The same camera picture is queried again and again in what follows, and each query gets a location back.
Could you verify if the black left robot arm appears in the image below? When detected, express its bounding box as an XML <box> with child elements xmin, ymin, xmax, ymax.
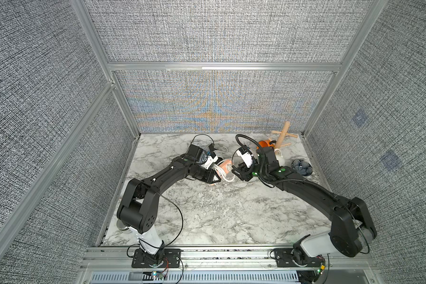
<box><xmin>117</xmin><ymin>156</ymin><xmax>221</xmax><ymax>256</ymax></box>

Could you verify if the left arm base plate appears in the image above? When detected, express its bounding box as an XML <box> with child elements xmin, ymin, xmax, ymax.
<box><xmin>131</xmin><ymin>248</ymin><xmax>182</xmax><ymax>269</ymax></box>

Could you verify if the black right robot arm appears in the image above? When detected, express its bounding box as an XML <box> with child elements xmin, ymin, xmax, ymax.
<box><xmin>232</xmin><ymin>163</ymin><xmax>377</xmax><ymax>267</ymax></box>

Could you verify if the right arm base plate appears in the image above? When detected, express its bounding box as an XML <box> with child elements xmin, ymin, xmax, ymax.
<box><xmin>270</xmin><ymin>248</ymin><xmax>325</xmax><ymax>268</ymax></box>

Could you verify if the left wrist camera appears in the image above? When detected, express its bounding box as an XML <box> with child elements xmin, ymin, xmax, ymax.
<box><xmin>201</xmin><ymin>151</ymin><xmax>219</xmax><ymax>169</ymax></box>

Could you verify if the aluminium front rail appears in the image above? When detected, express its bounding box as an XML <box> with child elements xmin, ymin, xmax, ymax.
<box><xmin>75</xmin><ymin>244</ymin><xmax>384</xmax><ymax>284</ymax></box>

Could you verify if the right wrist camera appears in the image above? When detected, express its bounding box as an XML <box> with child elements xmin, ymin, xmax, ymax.
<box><xmin>236</xmin><ymin>148</ymin><xmax>253</xmax><ymax>168</ymax></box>

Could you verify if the white mug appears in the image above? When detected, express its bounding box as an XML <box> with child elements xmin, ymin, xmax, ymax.
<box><xmin>274</xmin><ymin>149</ymin><xmax>285</xmax><ymax>166</ymax></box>

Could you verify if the orange mug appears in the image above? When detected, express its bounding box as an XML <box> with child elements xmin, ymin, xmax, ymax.
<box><xmin>258</xmin><ymin>139</ymin><xmax>276</xmax><ymax>149</ymax></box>

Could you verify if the wooden mug tree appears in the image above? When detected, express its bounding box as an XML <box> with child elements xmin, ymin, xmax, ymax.
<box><xmin>271</xmin><ymin>121</ymin><xmax>299</xmax><ymax>149</ymax></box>

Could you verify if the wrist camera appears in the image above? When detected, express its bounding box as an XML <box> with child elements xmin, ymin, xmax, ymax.
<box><xmin>236</xmin><ymin>148</ymin><xmax>253</xmax><ymax>168</ymax></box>
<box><xmin>201</xmin><ymin>151</ymin><xmax>219</xmax><ymax>169</ymax></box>

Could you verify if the pink power strip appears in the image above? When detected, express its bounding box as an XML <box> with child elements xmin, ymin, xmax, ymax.
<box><xmin>217</xmin><ymin>159</ymin><xmax>234</xmax><ymax>182</ymax></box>

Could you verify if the silver cylinder on table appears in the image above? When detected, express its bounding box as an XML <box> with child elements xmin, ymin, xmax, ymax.
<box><xmin>116</xmin><ymin>219</ymin><xmax>129</xmax><ymax>231</ymax></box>

